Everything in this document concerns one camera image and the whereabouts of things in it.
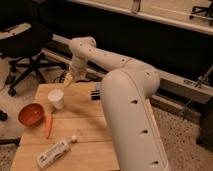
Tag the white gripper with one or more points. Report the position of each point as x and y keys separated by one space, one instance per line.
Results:
x=78 y=69

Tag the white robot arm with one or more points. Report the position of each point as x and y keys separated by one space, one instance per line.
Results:
x=124 y=92

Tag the black striped small box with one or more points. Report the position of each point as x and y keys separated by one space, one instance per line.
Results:
x=95 y=94

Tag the orange bowl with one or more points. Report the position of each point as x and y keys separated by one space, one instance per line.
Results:
x=31 y=115

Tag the black office chair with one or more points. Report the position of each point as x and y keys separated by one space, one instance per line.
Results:
x=22 y=38

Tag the white plastic bottle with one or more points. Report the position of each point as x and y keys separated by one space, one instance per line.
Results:
x=49 y=156

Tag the office chair base background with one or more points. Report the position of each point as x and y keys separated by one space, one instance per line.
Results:
x=203 y=11

